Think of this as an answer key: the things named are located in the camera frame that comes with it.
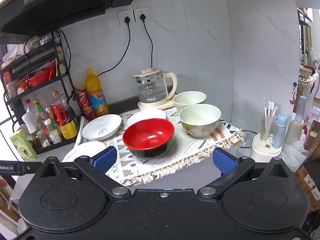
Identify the red plastic basket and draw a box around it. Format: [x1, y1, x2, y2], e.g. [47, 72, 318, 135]
[27, 60, 57, 88]

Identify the green label sauce bottle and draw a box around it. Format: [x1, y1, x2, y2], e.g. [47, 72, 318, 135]
[33, 99, 50, 128]

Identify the yellow label oil bottle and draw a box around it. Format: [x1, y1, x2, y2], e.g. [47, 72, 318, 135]
[52, 90, 78, 140]

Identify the patterned fringed table mat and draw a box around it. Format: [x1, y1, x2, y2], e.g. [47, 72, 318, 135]
[75, 109, 247, 187]

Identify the bundle of white chopsticks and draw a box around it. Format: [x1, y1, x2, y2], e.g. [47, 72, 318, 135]
[260, 99, 278, 140]

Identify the white wall socket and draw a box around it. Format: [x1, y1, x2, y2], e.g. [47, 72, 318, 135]
[134, 7, 150, 23]
[118, 10, 136, 26]

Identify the pale green bowl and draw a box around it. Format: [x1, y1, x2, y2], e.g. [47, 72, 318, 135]
[179, 104, 222, 139]
[172, 91, 207, 112]

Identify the brown cardboard box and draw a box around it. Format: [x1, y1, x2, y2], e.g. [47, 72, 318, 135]
[294, 165, 320, 213]

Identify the clear bottle with red cap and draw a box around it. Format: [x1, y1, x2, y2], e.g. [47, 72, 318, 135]
[24, 99, 38, 117]

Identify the white plastic bottle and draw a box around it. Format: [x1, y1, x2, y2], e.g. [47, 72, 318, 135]
[22, 112, 38, 134]

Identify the plain white plate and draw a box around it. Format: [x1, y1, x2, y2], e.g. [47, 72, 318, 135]
[62, 141, 108, 163]

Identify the small white jar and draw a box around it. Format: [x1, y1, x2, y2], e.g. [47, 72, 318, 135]
[49, 129, 62, 144]

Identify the cream kettle base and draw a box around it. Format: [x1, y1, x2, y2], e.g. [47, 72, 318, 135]
[137, 99, 177, 111]

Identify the light blue thermos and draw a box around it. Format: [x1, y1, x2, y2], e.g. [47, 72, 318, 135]
[271, 114, 288, 148]

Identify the cream chopstick holder appliance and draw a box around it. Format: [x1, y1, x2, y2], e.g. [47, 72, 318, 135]
[251, 132, 283, 163]

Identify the white printed plate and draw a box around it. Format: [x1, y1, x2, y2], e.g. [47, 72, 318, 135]
[82, 114, 122, 142]

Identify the glass kettle with cream handle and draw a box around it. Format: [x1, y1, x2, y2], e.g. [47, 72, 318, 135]
[132, 67, 178, 105]

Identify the grey blue bottle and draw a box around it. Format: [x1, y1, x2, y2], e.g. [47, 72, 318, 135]
[294, 95, 307, 123]

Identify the black range hood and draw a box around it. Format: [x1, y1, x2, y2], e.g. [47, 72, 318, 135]
[0, 0, 148, 38]

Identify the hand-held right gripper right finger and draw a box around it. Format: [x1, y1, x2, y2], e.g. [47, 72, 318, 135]
[197, 147, 287, 197]

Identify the red and black bowl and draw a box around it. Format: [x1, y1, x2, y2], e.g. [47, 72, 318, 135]
[122, 119, 175, 158]

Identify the black metal kitchen rack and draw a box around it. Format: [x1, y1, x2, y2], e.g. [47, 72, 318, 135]
[0, 30, 78, 155]

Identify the light green carton box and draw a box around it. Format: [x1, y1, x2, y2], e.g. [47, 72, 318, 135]
[9, 129, 38, 162]

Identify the white bowl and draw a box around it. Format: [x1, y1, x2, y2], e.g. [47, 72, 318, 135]
[127, 109, 167, 128]

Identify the person's left hand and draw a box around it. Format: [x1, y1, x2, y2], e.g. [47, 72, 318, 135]
[0, 178, 8, 207]

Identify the black power cable with plug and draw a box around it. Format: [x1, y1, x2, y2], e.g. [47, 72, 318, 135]
[97, 16, 133, 78]
[139, 14, 154, 70]

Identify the orange juice bottle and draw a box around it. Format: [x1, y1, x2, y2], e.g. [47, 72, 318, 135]
[85, 69, 110, 117]

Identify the red drink bottle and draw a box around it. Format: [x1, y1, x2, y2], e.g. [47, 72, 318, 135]
[75, 88, 95, 121]

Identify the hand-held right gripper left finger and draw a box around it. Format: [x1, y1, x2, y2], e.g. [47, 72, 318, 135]
[40, 146, 132, 198]

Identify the cream cylindrical container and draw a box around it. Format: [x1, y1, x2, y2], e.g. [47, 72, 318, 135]
[284, 119, 305, 145]

